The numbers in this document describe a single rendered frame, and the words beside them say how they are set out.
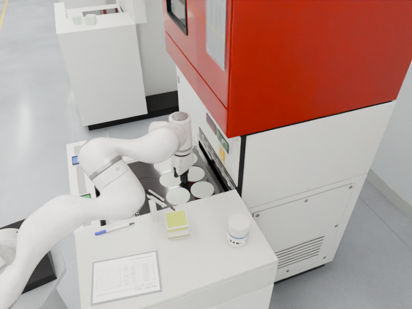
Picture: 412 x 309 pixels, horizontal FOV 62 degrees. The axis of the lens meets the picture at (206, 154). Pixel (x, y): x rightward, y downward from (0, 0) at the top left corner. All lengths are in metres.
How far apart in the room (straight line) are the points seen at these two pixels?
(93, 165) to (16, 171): 2.41
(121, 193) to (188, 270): 0.38
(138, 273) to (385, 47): 1.13
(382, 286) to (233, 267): 1.45
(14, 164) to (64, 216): 2.49
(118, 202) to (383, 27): 1.01
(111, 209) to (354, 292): 1.76
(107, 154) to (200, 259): 0.48
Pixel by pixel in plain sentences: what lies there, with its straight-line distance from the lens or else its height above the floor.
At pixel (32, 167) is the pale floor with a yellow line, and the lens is 3.28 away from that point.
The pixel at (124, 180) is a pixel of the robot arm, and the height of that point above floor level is 1.33.
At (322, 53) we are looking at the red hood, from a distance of 1.21.
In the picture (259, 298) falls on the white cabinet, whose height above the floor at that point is 0.75.
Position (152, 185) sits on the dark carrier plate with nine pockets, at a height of 0.90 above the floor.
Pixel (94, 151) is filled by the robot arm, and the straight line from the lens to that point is 0.91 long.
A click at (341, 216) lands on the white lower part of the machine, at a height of 0.53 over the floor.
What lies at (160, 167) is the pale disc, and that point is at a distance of 1.57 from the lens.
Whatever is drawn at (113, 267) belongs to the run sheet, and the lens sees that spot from 1.19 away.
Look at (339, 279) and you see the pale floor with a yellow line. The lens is 2.38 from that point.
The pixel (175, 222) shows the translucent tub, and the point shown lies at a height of 1.03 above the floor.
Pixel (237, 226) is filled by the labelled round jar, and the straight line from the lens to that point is 1.13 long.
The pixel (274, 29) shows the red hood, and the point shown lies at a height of 1.59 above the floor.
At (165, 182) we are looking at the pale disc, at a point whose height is 0.90.
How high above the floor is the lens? 1.94
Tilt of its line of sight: 40 degrees down
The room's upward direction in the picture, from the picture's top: 1 degrees counter-clockwise
